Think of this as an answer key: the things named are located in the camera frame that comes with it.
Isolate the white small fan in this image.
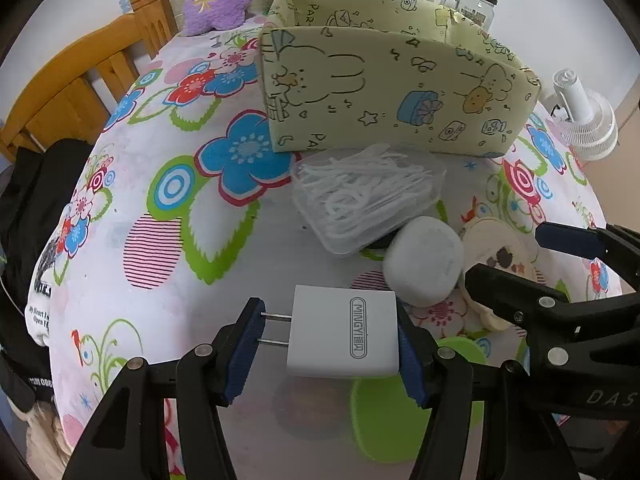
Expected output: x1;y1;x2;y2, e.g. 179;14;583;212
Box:
552;68;618;162

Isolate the round cream compact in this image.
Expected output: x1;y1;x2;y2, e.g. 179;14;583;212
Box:
458;217;546;332

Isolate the black clothing on chair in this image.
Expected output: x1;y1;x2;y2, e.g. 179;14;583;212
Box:
1;139;92;412

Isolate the clear box of floss picks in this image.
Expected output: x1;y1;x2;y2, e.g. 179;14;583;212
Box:
292;143;447;257

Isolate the wooden chair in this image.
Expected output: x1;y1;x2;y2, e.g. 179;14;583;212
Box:
1;0;178;162

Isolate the yellow patterned storage box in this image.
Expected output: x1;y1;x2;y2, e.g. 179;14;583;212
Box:
259;0;540;157

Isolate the white power adapter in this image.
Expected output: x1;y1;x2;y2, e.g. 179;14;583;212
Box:
258;285;399;378

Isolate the white oval earbud case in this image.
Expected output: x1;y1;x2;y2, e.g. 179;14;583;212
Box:
383;216;464;308

